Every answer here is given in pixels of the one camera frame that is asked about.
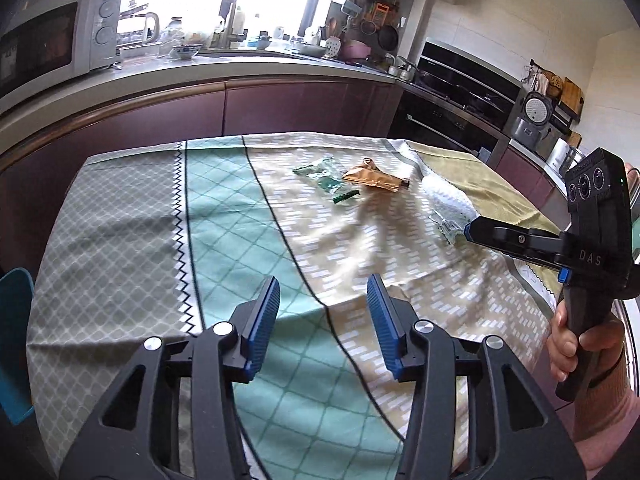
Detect steel kitchen faucet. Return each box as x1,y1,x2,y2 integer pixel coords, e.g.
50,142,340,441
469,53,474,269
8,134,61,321
220,0,242,48

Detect white rice cooker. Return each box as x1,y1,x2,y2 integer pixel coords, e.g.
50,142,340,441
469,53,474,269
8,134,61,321
510,92,556,153

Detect teal plastic trash bin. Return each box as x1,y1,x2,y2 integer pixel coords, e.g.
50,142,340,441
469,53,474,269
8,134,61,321
0,268,36,426

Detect green snack wrapper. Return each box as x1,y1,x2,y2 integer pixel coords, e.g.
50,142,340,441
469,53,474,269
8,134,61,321
292,156,348,193

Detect pink cooking pot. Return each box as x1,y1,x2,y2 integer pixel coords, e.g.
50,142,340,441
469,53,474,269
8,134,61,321
340,39,373,61

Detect person's right forearm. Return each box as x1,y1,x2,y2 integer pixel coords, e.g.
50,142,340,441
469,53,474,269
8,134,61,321
572,320,640,480

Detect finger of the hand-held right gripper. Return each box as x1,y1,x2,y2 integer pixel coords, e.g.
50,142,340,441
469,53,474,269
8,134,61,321
464,215,563,267

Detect black integrated stove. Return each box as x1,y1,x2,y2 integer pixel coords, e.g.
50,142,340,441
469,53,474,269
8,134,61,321
415,40,523,131

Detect black built-in oven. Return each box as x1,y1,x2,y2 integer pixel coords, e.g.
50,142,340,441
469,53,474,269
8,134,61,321
387,92,503,166

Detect golden snack wrapper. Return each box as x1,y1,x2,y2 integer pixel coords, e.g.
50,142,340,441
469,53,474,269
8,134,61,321
341,157,411,194

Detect kitchen sink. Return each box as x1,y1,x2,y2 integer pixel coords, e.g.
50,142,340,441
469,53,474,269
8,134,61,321
205,47,286,58

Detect person's right hand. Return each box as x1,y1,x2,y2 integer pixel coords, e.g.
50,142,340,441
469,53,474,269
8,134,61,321
546,302,585,385

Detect wooden cutting boards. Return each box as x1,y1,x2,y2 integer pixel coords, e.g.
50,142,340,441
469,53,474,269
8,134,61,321
560,77,583,111

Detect white microwave oven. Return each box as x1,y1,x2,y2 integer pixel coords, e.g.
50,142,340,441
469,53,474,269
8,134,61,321
0,0,126,101

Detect patchwork patterned tablecloth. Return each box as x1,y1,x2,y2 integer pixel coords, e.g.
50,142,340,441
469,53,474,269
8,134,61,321
25,131,568,480

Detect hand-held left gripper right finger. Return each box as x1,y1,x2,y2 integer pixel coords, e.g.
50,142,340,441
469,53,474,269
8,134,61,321
366,274,587,480

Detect clear plastic wrapper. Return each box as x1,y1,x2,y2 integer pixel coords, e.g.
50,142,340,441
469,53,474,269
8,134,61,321
429,210,468,246
421,172,476,223

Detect clear glass bowl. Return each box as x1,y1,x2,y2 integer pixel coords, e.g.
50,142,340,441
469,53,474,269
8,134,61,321
120,42,161,59

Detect glass electric kettle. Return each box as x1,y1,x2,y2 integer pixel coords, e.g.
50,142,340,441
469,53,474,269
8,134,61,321
117,10,161,46

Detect brown lower kitchen cabinets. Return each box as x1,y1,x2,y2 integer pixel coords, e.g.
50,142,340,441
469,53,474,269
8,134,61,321
0,77,406,271

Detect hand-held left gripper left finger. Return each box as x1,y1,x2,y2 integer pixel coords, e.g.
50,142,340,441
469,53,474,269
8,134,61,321
59,275,281,480

